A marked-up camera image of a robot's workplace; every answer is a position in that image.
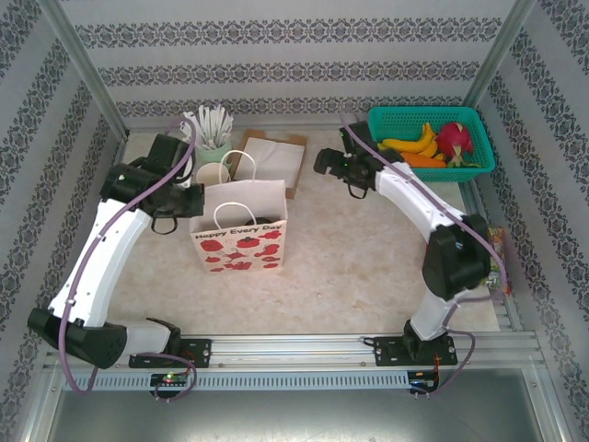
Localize white paper napkin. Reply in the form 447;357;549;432
237;137;305;190

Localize white red printed paper bag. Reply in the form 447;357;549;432
189;149;290;274

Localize brown cardboard napkin tray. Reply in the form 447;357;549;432
229;128;308;200

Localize stack of paper cups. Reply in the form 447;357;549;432
196;161;232;187

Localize mint green straw holder mug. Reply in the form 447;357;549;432
196;136;234;168

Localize yellow banana bunch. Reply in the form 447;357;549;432
376;122;439;160

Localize orange toy carrot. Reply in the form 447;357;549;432
399;152;448;169

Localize pink dragon fruit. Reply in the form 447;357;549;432
435;120;482;169

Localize teal plastic basket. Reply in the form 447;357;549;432
367;106;497;184

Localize colourful fruit candy bag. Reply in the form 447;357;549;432
480;224;513;297

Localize grey sheet metal shelf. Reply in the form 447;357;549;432
20;366;570;442

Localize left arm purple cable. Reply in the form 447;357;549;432
59;118;198;402

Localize aluminium frame post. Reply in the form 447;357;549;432
39;0;131;139
462;0;539;111

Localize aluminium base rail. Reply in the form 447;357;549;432
44;334;547;370

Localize grey slotted cable duct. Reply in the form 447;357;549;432
62;371;411;390

